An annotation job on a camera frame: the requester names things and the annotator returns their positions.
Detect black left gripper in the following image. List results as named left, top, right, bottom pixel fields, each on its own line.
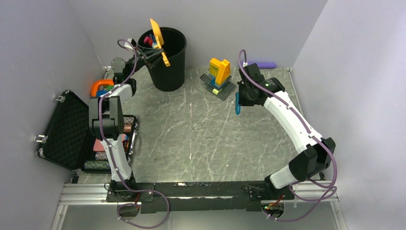
left=127, top=45, right=166, bottom=77

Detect orange slotted scoop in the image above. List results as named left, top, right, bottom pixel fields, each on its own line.
left=150, top=18, right=170, bottom=67

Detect blue hand brush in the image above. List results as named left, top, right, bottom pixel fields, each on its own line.
left=235, top=92, right=241, bottom=115

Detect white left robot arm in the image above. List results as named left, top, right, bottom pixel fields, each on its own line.
left=89, top=39, right=165, bottom=201

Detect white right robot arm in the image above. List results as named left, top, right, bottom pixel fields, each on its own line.
left=235, top=63, right=336, bottom=199

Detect pile of paper scraps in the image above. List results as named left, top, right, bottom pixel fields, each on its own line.
left=143, top=34, right=157, bottom=48

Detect purple cylinder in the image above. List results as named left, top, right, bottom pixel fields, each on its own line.
left=247, top=62, right=277, bottom=69

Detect black plastic bin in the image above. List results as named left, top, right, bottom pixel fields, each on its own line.
left=137, top=27, right=187, bottom=92

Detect yellow toy brick building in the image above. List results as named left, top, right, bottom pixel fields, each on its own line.
left=200, top=58, right=237, bottom=101

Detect black open case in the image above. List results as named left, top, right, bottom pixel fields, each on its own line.
left=36, top=91, right=138, bottom=174

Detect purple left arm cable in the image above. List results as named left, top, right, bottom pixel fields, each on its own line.
left=98, top=38, right=170, bottom=229

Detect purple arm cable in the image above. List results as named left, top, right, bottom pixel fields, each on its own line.
left=237, top=49, right=338, bottom=223
left=98, top=38, right=170, bottom=229

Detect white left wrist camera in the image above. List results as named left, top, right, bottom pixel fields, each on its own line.
left=124, top=38, right=136, bottom=50

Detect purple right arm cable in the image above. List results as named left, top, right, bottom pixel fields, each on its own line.
left=237, top=49, right=338, bottom=223

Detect orange ring toy bricks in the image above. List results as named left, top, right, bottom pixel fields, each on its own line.
left=90, top=79, right=114, bottom=97

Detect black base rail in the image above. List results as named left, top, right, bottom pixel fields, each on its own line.
left=105, top=181, right=294, bottom=214

